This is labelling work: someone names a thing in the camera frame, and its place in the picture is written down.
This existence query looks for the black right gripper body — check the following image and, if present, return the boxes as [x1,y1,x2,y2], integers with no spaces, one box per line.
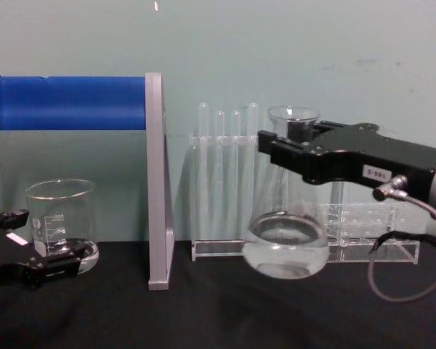
[300,122,436,199]

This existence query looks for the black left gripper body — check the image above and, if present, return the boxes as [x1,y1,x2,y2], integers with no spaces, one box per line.
[0,221,36,292]

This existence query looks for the clear glass flask with water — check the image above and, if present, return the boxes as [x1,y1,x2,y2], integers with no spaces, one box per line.
[242,105,330,280]

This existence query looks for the clear glass beaker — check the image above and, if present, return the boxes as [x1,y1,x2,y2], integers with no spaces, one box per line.
[25,178,100,276]

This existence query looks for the clear plastic transfer pipette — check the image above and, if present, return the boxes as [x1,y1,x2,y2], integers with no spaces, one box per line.
[249,102,259,233]

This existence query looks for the clear acrylic test tube rack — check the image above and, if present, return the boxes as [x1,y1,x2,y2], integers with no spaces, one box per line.
[318,202,421,263]

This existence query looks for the clear acrylic pipette rack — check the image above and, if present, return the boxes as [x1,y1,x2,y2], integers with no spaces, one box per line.
[189,104,346,262]

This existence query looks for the grey stand with blue bar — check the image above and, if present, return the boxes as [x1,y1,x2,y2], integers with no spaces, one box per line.
[0,71,175,291]

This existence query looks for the black table cloth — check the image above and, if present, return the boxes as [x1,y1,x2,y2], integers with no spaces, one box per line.
[0,238,436,349]

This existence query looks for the right gripper's thin dark cable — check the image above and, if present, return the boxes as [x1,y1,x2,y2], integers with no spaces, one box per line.
[368,174,436,302]

